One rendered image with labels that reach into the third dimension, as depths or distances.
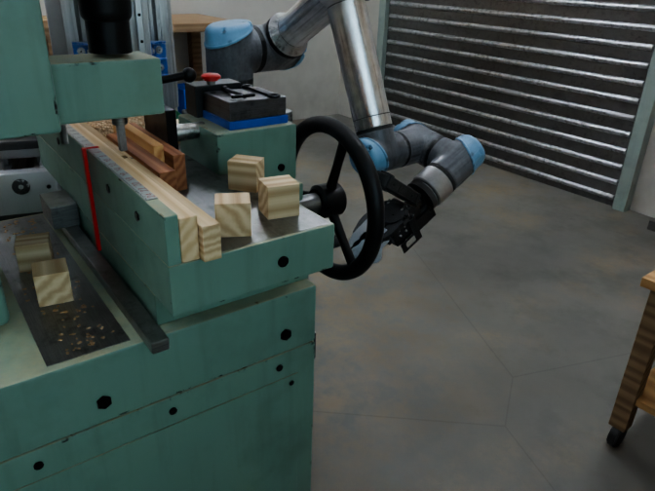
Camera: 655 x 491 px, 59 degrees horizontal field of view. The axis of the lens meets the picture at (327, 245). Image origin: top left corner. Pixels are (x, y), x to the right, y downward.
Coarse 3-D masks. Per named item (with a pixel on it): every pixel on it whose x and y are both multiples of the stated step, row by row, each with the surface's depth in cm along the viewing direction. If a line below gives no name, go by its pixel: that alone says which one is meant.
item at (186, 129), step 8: (168, 112) 79; (144, 120) 86; (152, 120) 83; (160, 120) 81; (168, 120) 79; (152, 128) 84; (160, 128) 81; (168, 128) 79; (176, 128) 84; (184, 128) 85; (192, 128) 85; (160, 136) 82; (168, 136) 80; (176, 136) 81; (184, 136) 85; (192, 136) 86; (176, 144) 81
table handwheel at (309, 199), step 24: (312, 120) 97; (336, 120) 94; (360, 144) 90; (336, 168) 96; (360, 168) 89; (312, 192) 100; (336, 192) 99; (336, 216) 100; (384, 216) 90; (336, 264) 103; (360, 264) 95
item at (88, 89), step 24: (72, 72) 66; (96, 72) 68; (120, 72) 69; (144, 72) 71; (72, 96) 67; (96, 96) 69; (120, 96) 71; (144, 96) 72; (72, 120) 68; (96, 120) 70; (120, 120) 74
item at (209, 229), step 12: (96, 132) 87; (144, 168) 73; (156, 180) 69; (168, 192) 66; (192, 204) 63; (204, 216) 60; (204, 228) 58; (216, 228) 59; (204, 240) 58; (216, 240) 59; (204, 252) 59; (216, 252) 60
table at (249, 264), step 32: (192, 160) 90; (192, 192) 77; (224, 192) 78; (256, 224) 68; (288, 224) 69; (320, 224) 69; (128, 256) 70; (224, 256) 62; (256, 256) 64; (288, 256) 67; (320, 256) 70; (160, 288) 62; (192, 288) 61; (224, 288) 63; (256, 288) 66
